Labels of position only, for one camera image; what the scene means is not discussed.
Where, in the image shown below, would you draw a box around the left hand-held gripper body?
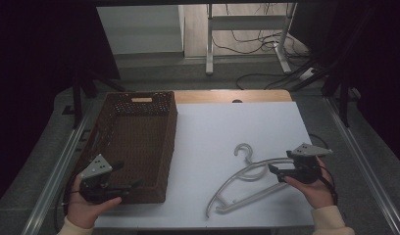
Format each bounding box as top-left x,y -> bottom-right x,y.
78,154 -> 131,205

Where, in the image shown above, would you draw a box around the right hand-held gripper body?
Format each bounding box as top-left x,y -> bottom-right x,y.
285,142 -> 333,185

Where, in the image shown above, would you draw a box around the white plastic clothes hanger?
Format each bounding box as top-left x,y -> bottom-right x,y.
205,142 -> 300,219

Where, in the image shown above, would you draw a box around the person's right hand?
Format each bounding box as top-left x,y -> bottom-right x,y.
283,156 -> 335,211

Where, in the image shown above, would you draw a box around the person's left hand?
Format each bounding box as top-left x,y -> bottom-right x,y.
66,172 -> 123,230

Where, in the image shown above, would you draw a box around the brown woven basket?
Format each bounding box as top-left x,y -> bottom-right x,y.
73,90 -> 179,206

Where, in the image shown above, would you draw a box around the white table sheet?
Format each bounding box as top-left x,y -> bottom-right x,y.
94,101 -> 316,228

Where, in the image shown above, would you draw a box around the black stand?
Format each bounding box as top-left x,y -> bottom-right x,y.
287,6 -> 375,128
62,64 -> 127,129

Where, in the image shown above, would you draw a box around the white power strip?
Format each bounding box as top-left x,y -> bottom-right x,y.
297,67 -> 318,82

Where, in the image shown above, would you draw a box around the white cabinet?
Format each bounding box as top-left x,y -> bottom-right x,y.
96,4 -> 186,56

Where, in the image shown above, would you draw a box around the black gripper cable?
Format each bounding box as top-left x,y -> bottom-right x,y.
53,165 -> 82,233
308,132 -> 339,207

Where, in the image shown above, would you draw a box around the metal floor rail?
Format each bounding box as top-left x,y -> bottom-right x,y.
324,96 -> 400,235
21,107 -> 93,235

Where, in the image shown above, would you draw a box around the black floor cables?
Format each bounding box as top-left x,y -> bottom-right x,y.
211,3 -> 324,91

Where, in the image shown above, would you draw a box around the white metal desk frame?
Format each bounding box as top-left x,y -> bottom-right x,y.
205,3 -> 298,76

